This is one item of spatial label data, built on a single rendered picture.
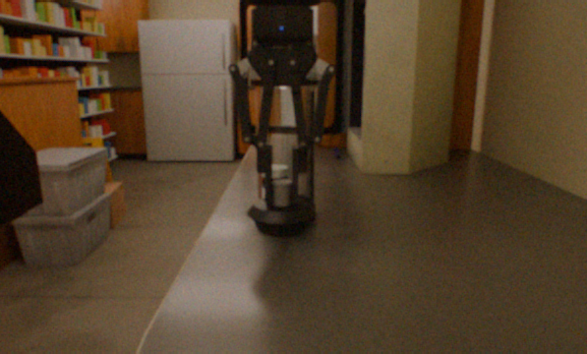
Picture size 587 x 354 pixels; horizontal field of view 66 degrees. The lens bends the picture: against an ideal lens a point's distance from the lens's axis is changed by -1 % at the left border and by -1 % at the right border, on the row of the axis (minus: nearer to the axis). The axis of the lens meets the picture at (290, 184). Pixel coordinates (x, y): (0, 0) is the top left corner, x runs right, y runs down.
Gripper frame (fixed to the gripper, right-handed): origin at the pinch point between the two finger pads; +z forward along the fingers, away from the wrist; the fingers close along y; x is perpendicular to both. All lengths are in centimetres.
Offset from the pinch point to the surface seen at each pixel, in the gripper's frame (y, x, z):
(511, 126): -60, -67, 1
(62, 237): 140, -200, 87
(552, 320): -27.0, 17.5, 10.5
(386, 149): -23, -48, 5
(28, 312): 133, -146, 106
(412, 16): -27, -48, -25
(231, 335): 4.0, 20.5, 10.7
